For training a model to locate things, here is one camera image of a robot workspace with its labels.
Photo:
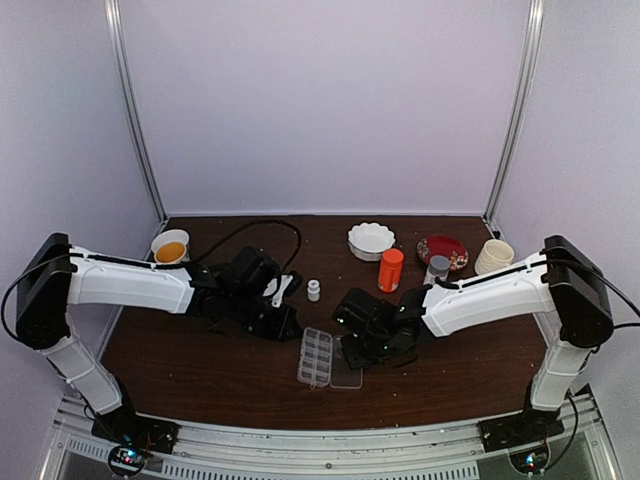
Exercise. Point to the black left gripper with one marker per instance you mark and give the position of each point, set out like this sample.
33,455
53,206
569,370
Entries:
278,332

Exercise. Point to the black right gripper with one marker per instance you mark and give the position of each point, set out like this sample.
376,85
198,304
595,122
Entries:
356,360

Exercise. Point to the clear plastic pill organizer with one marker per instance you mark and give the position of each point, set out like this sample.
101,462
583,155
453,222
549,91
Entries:
322,363

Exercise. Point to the orange pill bottle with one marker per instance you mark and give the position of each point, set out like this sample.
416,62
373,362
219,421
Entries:
390,270

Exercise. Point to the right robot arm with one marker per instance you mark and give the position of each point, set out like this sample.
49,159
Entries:
559,279

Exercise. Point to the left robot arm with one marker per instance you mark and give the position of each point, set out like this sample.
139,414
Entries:
63,281

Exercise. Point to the small white pill bottle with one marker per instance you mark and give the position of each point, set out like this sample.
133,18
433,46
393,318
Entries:
313,290

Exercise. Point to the grey capped vitamin bottle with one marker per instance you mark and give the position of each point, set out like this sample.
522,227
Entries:
437,269

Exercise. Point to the white fluted ceramic bowl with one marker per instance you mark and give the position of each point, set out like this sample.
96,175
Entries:
368,241

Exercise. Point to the floral mug yellow inside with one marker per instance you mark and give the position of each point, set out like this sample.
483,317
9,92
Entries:
171,247

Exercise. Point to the red floral saucer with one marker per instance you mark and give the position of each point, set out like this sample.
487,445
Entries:
448,247

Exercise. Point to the cream ribbed ceramic mug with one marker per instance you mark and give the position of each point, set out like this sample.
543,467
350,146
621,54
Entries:
495,255

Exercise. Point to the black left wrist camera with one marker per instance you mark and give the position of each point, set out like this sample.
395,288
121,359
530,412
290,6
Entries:
286,285

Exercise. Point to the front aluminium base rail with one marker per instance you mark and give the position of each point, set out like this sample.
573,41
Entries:
451,450

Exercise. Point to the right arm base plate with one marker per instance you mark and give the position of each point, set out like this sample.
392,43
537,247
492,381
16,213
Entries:
516,430

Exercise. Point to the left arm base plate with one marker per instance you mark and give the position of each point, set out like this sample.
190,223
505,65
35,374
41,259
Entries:
130,429

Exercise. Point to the aluminium frame post left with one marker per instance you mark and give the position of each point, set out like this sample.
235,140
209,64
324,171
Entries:
117,39

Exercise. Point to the aluminium frame post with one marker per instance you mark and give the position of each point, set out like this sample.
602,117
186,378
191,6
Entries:
526,73
117,39

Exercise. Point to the aluminium frame post right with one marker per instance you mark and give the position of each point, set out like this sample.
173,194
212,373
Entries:
526,73

